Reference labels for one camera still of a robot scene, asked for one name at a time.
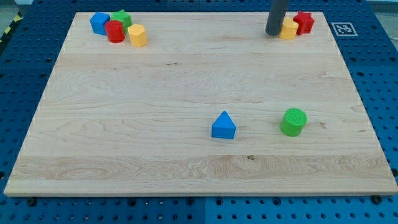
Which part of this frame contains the yellow heart block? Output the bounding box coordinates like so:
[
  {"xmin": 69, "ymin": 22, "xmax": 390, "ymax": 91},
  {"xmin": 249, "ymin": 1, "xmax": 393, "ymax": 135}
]
[{"xmin": 279, "ymin": 17, "xmax": 299, "ymax": 40}]

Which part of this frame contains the white fiducial marker tag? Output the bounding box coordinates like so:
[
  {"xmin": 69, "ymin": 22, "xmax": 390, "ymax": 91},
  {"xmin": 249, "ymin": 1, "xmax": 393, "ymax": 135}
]
[{"xmin": 331, "ymin": 22, "xmax": 358, "ymax": 37}]

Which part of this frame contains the red star block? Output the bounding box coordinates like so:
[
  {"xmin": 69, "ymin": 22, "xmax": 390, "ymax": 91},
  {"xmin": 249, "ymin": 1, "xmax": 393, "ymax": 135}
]
[{"xmin": 293, "ymin": 11, "xmax": 315, "ymax": 35}]

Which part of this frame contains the blue triangle block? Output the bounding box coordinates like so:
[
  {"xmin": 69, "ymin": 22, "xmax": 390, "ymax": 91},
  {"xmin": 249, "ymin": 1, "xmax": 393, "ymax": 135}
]
[{"xmin": 211, "ymin": 111, "xmax": 236, "ymax": 139}]

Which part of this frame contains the red cylinder block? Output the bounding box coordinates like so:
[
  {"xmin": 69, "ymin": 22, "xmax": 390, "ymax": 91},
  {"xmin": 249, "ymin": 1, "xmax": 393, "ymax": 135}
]
[{"xmin": 104, "ymin": 20, "xmax": 125, "ymax": 43}]

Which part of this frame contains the wooden board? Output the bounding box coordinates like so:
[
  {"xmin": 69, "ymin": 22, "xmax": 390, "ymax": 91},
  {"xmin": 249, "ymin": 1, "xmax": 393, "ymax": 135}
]
[{"xmin": 4, "ymin": 12, "xmax": 397, "ymax": 197}]

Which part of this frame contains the green star block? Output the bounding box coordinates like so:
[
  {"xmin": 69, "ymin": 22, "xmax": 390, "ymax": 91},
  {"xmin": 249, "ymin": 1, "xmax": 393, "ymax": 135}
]
[{"xmin": 111, "ymin": 9, "xmax": 133, "ymax": 33}]

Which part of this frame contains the yellow hexagon block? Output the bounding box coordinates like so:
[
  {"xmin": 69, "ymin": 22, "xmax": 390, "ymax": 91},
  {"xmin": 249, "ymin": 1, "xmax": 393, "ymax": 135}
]
[{"xmin": 127, "ymin": 24, "xmax": 148, "ymax": 47}]

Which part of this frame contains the blue pentagon block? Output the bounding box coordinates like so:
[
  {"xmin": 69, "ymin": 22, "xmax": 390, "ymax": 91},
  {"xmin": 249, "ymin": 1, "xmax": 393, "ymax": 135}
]
[{"xmin": 90, "ymin": 12, "xmax": 110, "ymax": 35}]

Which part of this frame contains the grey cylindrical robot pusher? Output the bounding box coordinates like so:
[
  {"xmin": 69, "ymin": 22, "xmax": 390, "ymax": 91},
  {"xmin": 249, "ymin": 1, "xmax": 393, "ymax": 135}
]
[{"xmin": 265, "ymin": 0, "xmax": 289, "ymax": 36}]

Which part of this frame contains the green cylinder block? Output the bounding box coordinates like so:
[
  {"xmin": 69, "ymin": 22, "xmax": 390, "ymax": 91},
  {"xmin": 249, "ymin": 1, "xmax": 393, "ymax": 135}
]
[{"xmin": 280, "ymin": 108, "xmax": 307, "ymax": 137}]

